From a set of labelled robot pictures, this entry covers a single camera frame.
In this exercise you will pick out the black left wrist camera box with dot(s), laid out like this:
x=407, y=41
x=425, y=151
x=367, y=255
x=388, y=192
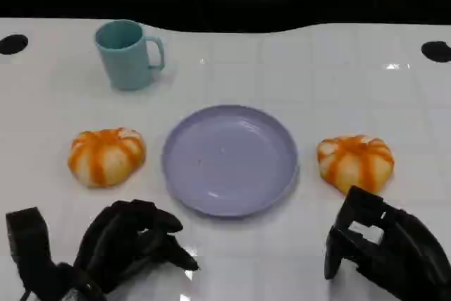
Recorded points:
x=26, y=234

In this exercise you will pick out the orange and white bread roll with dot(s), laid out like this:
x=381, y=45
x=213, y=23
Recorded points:
x=105, y=156
x=356, y=163

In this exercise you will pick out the pale green mug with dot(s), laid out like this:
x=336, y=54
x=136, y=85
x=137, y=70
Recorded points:
x=125, y=56

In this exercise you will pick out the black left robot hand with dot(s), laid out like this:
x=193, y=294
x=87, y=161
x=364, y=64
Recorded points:
x=116, y=234

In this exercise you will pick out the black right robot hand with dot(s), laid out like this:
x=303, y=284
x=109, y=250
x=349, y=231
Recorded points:
x=405, y=258

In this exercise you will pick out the lilac plate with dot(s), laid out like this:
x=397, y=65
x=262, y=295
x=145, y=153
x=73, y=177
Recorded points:
x=229, y=160

